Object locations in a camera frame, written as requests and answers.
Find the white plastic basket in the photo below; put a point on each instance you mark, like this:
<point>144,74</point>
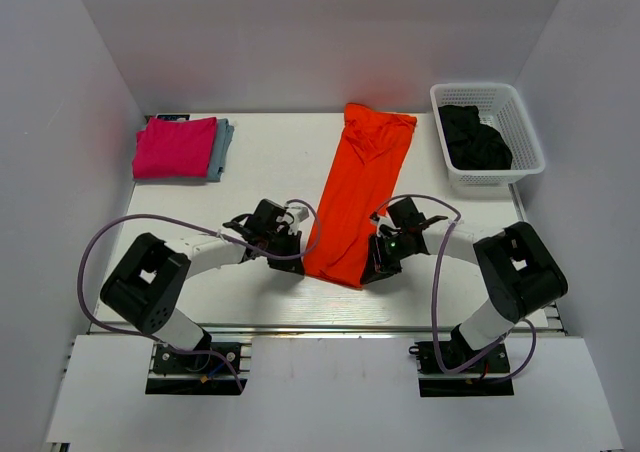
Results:
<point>500,107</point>

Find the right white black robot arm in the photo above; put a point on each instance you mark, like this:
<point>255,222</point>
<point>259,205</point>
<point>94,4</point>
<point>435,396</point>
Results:
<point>518,271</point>

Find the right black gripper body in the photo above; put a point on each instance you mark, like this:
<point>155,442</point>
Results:
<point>398,247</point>

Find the black t shirt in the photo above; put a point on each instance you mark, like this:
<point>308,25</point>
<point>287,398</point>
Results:
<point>471,144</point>

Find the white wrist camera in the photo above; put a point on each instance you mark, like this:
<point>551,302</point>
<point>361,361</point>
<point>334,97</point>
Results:
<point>289,221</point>
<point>385,226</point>

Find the folded grey blue t shirt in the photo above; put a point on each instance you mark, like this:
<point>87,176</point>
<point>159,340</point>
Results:
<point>222,141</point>

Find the folded pink t shirt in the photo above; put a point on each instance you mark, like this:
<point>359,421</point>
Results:
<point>173,149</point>

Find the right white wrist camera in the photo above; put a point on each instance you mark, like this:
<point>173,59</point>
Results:
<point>385,226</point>

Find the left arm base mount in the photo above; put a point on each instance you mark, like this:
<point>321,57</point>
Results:
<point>203,375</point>

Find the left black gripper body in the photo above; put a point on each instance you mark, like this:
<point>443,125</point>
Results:
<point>282,232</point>

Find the dark blue label plate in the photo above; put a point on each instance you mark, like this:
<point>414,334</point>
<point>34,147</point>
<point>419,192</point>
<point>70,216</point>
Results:
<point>173,117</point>

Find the orange t shirt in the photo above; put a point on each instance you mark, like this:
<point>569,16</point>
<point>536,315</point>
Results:
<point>364,172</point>

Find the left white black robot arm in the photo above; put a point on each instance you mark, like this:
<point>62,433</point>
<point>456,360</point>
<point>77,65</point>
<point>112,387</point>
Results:
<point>145,285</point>

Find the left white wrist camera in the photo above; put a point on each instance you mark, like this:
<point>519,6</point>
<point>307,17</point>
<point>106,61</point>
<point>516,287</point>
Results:
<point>289,221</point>

